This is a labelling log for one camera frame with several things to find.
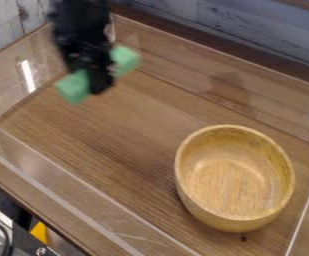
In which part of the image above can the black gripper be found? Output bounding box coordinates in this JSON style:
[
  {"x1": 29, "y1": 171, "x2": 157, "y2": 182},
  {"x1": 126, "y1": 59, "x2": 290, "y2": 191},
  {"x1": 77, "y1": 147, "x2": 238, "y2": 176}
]
[{"x1": 49, "y1": 0, "x2": 114, "y2": 95}]

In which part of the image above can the green rectangular block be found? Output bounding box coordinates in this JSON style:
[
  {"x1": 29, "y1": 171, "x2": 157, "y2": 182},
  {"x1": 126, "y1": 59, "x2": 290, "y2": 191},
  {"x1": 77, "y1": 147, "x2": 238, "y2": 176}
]
[{"x1": 55, "y1": 45, "x2": 141, "y2": 104}]

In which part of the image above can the light brown wooden bowl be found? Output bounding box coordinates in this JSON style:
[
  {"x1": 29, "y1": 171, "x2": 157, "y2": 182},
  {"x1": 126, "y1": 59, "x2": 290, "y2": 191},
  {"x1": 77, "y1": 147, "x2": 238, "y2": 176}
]
[{"x1": 174, "y1": 125, "x2": 296, "y2": 233}]

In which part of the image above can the yellow label plate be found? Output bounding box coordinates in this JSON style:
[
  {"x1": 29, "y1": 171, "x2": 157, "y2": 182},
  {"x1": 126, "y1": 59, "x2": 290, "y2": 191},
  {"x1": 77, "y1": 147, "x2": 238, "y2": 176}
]
[{"x1": 30, "y1": 222, "x2": 49, "y2": 244}]

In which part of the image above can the clear acrylic enclosure wall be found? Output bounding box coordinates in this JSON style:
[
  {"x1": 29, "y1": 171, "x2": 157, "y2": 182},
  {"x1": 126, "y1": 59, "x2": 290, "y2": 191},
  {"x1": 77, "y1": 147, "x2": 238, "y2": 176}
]
[{"x1": 0, "y1": 15, "x2": 309, "y2": 256}]

